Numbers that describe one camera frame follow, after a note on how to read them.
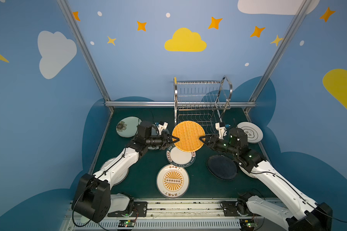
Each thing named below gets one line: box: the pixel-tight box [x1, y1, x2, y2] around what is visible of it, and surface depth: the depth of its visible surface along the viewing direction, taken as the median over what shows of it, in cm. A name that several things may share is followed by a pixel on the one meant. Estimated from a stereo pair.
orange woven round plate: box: [172, 120, 206, 153], surface depth 78 cm
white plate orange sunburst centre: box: [156, 164, 190, 199], surface depth 86 cm
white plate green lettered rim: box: [166, 143, 197, 168], surface depth 92 cm
